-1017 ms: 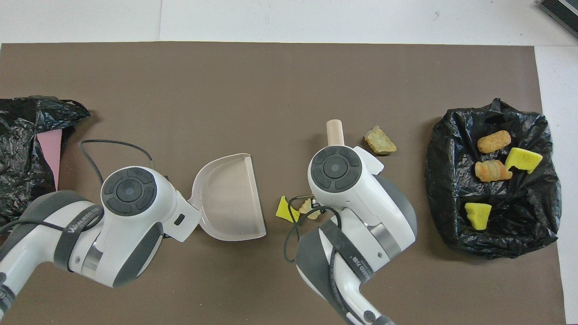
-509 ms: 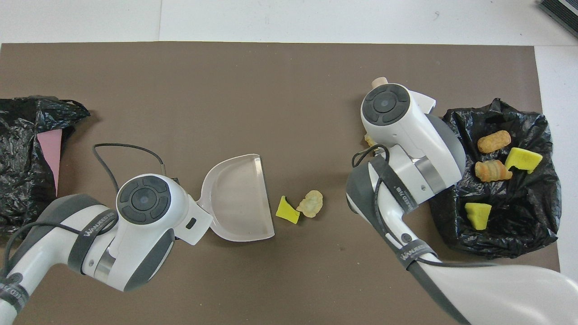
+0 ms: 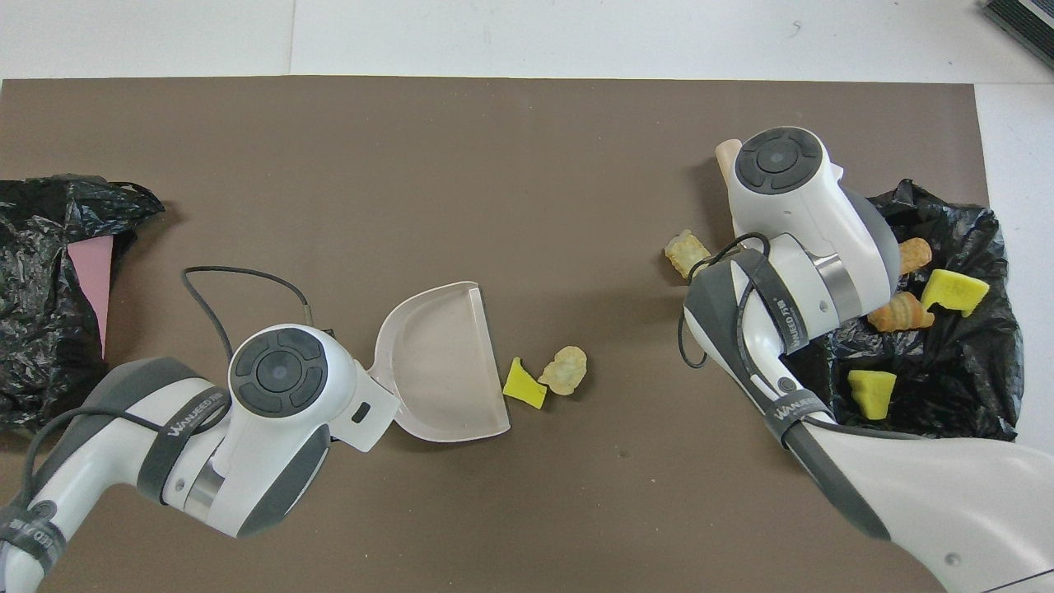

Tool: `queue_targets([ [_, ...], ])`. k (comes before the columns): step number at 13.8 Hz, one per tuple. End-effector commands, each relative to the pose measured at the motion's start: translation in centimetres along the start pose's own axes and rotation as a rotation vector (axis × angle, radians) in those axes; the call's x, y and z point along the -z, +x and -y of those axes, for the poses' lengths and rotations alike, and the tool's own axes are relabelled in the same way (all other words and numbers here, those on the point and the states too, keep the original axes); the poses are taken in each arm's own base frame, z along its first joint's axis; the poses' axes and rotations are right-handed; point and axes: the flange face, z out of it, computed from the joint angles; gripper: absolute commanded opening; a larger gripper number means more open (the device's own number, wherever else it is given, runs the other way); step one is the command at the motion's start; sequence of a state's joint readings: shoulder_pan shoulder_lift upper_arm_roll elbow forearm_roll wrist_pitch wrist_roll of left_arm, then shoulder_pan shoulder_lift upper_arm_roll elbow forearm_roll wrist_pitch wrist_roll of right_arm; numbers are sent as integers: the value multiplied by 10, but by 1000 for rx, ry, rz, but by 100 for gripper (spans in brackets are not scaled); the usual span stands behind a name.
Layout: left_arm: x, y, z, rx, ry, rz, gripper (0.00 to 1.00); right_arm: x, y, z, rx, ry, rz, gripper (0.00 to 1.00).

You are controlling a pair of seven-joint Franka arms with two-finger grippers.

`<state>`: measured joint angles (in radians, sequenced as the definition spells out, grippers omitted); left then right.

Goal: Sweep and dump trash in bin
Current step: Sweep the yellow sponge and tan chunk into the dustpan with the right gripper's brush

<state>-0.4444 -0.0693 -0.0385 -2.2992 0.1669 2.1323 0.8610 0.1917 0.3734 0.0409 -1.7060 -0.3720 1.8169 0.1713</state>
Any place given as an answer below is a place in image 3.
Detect beige hand brush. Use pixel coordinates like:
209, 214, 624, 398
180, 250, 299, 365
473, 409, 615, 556
715, 138, 746, 190

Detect pale yellow elongated cracker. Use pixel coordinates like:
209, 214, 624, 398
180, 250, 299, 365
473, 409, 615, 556
664, 230, 713, 281

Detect beige dustpan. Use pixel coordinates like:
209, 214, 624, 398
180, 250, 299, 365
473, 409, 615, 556
366, 282, 511, 444

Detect notched yellow sponge piece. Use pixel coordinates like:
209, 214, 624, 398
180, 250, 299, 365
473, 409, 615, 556
920, 268, 991, 318

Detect small yellow sponge piece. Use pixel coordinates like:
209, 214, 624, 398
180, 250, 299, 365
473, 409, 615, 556
502, 357, 548, 410

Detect brown table mat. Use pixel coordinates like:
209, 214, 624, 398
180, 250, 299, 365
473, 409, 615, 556
0, 76, 1034, 593

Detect brown bread roll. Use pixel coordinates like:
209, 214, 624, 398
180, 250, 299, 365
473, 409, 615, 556
898, 237, 934, 275

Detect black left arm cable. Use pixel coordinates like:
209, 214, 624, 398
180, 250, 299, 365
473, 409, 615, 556
21, 266, 315, 503

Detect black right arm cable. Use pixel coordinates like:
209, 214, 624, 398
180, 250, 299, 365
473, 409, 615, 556
678, 233, 775, 369

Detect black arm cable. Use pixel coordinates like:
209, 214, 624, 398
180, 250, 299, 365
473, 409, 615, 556
678, 233, 775, 369
21, 266, 315, 503

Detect black bag over pink bin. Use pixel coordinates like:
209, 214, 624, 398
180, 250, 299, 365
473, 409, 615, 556
0, 175, 166, 437

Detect striped croissant piece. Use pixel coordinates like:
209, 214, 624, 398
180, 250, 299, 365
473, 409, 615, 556
866, 291, 936, 334

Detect dark ribbed device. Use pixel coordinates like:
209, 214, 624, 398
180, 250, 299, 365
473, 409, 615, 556
984, 0, 1054, 71

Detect pink bin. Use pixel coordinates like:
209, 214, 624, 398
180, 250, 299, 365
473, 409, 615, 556
68, 236, 114, 359

